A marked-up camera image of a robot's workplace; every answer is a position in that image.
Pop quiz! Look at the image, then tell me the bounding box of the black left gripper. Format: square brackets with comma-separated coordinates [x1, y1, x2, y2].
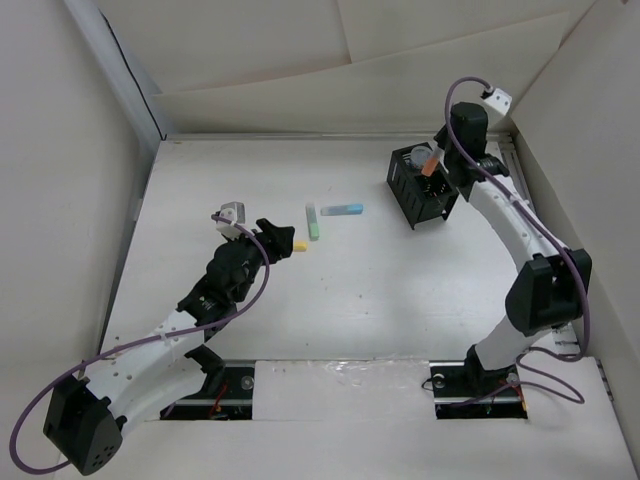
[225, 219, 292, 303]

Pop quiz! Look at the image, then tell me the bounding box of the green highlighter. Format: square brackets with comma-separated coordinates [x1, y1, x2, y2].
[305, 203, 320, 241]

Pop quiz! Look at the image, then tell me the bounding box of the clear jar of paper clips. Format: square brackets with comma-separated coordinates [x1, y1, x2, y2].
[407, 145, 433, 170]

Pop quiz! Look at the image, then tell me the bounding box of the orange highlighter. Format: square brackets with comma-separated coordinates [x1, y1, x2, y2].
[421, 147, 444, 177]

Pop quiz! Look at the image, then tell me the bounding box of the blue highlighter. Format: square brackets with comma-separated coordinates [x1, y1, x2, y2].
[320, 204, 364, 216]

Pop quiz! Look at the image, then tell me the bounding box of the black two-slot organizer box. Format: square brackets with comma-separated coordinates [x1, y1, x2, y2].
[386, 142, 458, 229]

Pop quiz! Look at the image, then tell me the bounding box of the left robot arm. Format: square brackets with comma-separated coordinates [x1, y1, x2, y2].
[43, 219, 295, 476]

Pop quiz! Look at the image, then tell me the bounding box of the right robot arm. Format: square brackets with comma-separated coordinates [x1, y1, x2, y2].
[436, 102, 592, 402]

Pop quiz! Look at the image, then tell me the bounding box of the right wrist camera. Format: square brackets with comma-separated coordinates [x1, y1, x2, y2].
[481, 87, 513, 118]

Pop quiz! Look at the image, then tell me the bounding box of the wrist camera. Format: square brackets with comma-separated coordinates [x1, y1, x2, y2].
[212, 201, 245, 240]
[481, 87, 513, 118]

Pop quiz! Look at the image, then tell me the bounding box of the aluminium rail right edge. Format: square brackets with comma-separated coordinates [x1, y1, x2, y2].
[472, 146, 591, 348]

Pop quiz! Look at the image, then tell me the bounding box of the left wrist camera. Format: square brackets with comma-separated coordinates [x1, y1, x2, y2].
[212, 201, 245, 240]

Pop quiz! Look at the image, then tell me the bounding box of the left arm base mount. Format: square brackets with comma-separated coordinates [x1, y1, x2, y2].
[160, 345, 256, 421]

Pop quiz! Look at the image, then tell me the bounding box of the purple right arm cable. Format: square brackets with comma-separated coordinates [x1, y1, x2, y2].
[444, 76, 591, 406]

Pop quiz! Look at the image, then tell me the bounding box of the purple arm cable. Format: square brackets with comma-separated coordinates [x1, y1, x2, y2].
[9, 212, 274, 474]
[444, 76, 591, 406]

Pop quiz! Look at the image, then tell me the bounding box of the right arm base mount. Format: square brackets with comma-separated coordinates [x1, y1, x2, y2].
[422, 361, 528, 420]

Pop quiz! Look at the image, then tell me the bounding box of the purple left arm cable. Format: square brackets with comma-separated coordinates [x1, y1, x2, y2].
[9, 212, 274, 474]

